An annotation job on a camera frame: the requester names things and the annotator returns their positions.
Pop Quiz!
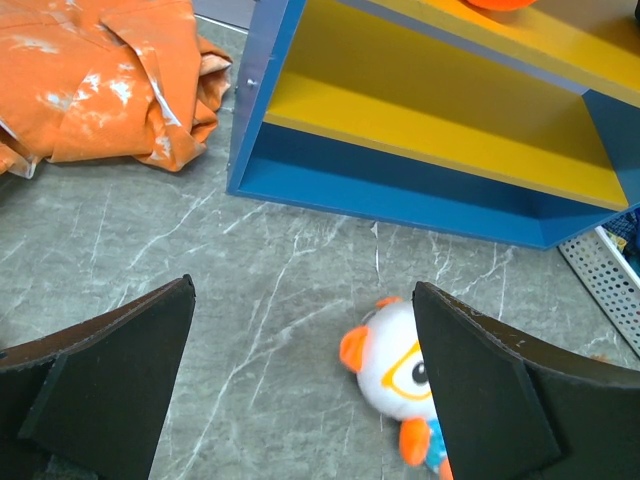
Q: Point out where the white plastic laundry basket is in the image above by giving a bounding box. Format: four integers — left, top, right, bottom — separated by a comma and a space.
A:
558, 226, 639, 356

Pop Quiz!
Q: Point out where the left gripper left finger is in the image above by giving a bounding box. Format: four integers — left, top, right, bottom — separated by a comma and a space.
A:
1, 275, 196, 479

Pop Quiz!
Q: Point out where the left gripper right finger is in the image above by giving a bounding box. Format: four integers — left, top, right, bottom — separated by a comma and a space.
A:
412, 282, 639, 479

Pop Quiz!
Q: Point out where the white plush blue dotted dress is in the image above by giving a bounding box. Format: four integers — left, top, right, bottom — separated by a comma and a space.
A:
339, 297, 453, 479

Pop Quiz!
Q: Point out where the blue clothes pile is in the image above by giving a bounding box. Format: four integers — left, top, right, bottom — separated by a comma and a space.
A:
603, 209, 639, 257

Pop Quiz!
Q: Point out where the boy doll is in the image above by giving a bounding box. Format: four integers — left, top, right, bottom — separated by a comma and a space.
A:
466, 0, 536, 12

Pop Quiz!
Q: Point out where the orange white tie-dye cloth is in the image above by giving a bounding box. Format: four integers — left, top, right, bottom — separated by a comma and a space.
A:
1, 1, 232, 178

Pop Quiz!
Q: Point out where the blue pink yellow toy shelf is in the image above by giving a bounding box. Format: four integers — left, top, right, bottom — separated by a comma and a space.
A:
227, 1, 639, 250

